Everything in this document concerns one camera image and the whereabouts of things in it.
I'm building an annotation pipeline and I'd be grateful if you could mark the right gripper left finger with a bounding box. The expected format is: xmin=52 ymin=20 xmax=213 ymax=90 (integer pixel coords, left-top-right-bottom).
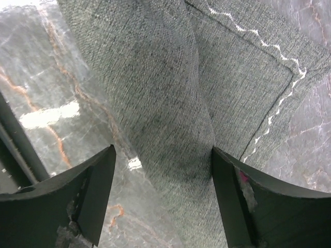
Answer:
xmin=1 ymin=145 xmax=116 ymax=247

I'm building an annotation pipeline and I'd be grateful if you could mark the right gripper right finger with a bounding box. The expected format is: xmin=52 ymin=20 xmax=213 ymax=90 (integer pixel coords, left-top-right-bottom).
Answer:
xmin=212 ymin=147 xmax=330 ymax=247

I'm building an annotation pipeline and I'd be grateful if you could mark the grey cloth napkin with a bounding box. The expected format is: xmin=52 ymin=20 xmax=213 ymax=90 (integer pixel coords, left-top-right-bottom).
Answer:
xmin=58 ymin=1 xmax=330 ymax=247

